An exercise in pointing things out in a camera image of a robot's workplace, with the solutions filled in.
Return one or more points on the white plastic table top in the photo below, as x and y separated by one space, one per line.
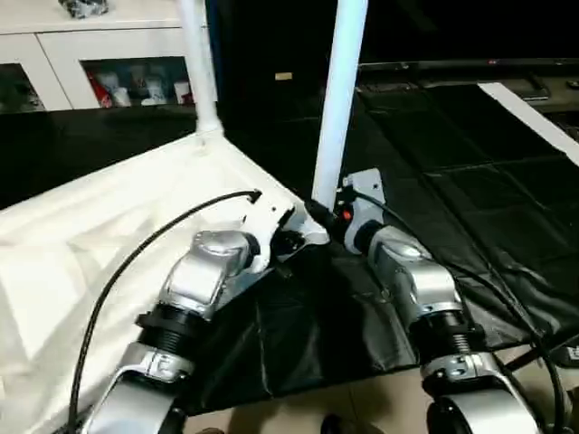
90 226

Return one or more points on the white glass-door cabinet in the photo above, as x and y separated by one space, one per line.
45 40

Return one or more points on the black metal stand bar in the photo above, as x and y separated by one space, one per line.
534 357

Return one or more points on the grey black device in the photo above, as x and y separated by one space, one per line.
572 355

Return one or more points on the black work mat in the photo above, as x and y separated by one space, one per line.
475 181

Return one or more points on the red white package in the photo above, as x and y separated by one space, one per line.
99 92

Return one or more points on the dark left robot foot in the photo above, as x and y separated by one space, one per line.
210 430

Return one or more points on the white board strip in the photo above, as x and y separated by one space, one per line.
529 117

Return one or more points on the dark blue black cabinet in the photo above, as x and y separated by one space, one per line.
271 40

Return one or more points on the white plastic table leg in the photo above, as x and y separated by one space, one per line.
337 113
201 68

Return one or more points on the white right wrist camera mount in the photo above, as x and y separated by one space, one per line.
371 185

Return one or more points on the small yellow label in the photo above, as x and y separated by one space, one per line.
283 75

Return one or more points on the dark robot foot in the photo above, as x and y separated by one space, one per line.
331 425
210 430

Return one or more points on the dark right robot foot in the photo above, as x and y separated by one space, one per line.
331 425

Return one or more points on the black television screen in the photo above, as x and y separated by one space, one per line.
475 27

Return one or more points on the black grey bundle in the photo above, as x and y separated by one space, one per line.
83 8

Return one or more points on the brown television bench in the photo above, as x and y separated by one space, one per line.
543 92

